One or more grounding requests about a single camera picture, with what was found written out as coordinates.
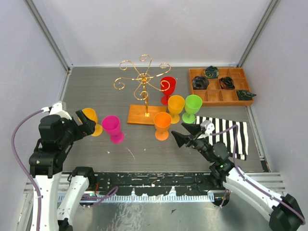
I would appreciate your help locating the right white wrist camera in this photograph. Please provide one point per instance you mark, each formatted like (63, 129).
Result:
(207, 128)

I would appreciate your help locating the black white striped cloth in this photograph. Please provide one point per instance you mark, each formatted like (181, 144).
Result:
(241, 149)

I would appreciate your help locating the dark rolled tie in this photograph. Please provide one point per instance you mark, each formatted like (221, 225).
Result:
(200, 83)
(211, 72)
(244, 95)
(226, 83)

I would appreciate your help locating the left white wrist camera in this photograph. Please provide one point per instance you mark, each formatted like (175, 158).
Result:
(58, 108)

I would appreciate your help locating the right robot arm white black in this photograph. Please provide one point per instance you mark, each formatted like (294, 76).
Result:
(283, 213)

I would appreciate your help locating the orange plastic wine glass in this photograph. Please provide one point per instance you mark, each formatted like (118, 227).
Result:
(162, 123)

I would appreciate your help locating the dark rolled tie right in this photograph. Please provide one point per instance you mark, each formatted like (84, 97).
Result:
(244, 95)

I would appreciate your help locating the green plastic wine glass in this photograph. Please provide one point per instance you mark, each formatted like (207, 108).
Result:
(193, 104)

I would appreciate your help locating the grey slotted cable duct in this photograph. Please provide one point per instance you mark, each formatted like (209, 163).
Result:
(170, 198)

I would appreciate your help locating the dark rolled tie left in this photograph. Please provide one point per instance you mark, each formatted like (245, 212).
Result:
(200, 83)

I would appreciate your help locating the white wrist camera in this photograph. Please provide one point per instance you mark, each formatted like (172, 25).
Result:
(207, 128)
(58, 108)

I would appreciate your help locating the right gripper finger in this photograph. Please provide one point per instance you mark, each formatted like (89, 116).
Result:
(181, 139)
(194, 130)

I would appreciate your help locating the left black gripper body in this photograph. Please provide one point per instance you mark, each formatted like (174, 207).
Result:
(74, 131)

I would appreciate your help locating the magenta plastic wine glass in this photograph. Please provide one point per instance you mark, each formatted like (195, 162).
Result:
(111, 124)

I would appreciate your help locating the gold wire wine glass rack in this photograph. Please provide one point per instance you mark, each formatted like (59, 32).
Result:
(142, 114)

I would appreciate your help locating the red plastic wine glass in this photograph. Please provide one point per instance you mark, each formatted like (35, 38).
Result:
(168, 85)

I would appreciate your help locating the yellow wine glass left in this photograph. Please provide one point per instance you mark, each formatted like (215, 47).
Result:
(91, 114)

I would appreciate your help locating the yellow wine glass centre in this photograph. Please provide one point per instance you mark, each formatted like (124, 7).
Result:
(176, 104)

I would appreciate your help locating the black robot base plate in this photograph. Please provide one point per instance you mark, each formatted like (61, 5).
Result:
(149, 183)

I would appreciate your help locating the dark rolled tie middle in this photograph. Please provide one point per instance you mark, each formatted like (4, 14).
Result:
(226, 83)

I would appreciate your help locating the dark rolled tie top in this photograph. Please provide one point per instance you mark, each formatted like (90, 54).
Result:
(211, 72)

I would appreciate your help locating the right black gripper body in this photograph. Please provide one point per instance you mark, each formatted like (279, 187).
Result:
(201, 144)

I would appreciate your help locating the yellow wine glass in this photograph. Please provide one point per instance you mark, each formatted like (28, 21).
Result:
(91, 114)
(176, 104)

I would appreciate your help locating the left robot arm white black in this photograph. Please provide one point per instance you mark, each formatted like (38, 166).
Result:
(57, 135)

